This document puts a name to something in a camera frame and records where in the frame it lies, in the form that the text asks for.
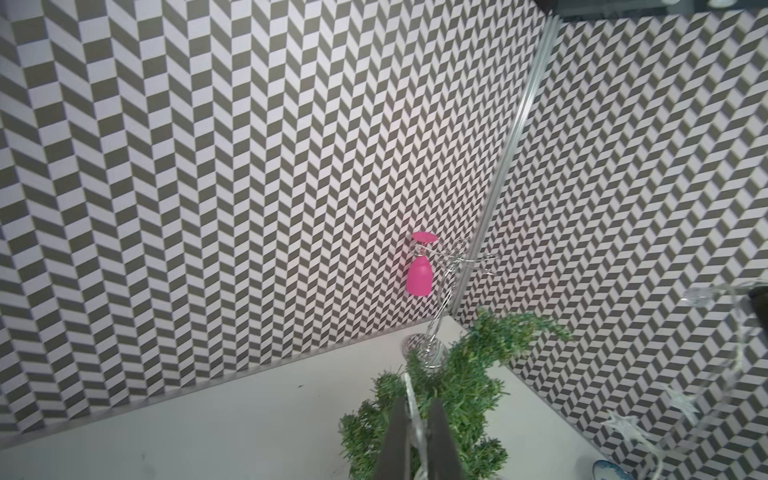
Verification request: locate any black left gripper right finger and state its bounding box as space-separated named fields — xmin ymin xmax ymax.
xmin=427 ymin=398 xmax=464 ymax=480

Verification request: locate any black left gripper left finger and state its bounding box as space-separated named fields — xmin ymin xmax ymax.
xmin=373 ymin=396 xmax=411 ymax=480

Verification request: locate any clear string light wire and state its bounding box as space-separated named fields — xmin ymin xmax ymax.
xmin=400 ymin=278 xmax=768 ymax=480

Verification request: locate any small green christmas tree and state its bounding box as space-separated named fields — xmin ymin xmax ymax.
xmin=340 ymin=309 xmax=572 ymax=479

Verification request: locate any blue white patterned plate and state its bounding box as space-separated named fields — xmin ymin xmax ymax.
xmin=592 ymin=460 xmax=633 ymax=480

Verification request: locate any pink plastic wine glass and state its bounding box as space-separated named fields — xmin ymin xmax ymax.
xmin=406 ymin=231 xmax=438 ymax=297

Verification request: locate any chrome wire glass rack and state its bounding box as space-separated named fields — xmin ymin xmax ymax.
xmin=401 ymin=235 xmax=497 ymax=371

